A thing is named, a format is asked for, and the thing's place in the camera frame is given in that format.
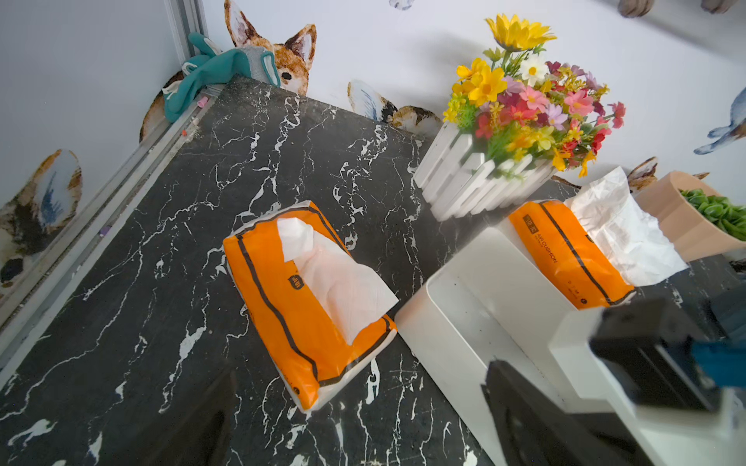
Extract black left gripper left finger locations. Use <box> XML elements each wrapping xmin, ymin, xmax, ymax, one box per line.
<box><xmin>130</xmin><ymin>368</ymin><xmax>236</xmax><ymax>465</ymax></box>

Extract teal cloth in corner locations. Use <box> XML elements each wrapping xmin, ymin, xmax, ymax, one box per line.
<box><xmin>162</xmin><ymin>32</ymin><xmax>282</xmax><ymax>122</ymax></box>

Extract peach pot with succulent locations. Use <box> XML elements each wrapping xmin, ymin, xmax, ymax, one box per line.
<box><xmin>633</xmin><ymin>171</ymin><xmax>745</xmax><ymax>262</ymax></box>

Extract orange tissue pack by flowers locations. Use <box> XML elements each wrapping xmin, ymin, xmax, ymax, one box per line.
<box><xmin>508</xmin><ymin>167</ymin><xmax>688</xmax><ymax>310</ymax></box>

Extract orange tissue paper pack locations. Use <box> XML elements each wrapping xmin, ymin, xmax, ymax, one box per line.
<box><xmin>223</xmin><ymin>201</ymin><xmax>398</xmax><ymax>413</ymax></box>

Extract white tissue box base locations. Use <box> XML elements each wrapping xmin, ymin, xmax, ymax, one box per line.
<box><xmin>396</xmin><ymin>221</ymin><xmax>745</xmax><ymax>465</ymax></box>

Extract white fence flower planter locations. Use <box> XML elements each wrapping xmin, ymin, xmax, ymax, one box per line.
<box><xmin>414</xmin><ymin>15</ymin><xmax>627</xmax><ymax>221</ymax></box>

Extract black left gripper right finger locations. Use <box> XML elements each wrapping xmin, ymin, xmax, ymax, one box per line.
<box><xmin>482</xmin><ymin>360</ymin><xmax>652</xmax><ymax>466</ymax></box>

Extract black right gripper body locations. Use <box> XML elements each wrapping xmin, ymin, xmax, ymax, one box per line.
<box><xmin>590</xmin><ymin>285</ymin><xmax>745</xmax><ymax>412</ymax></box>

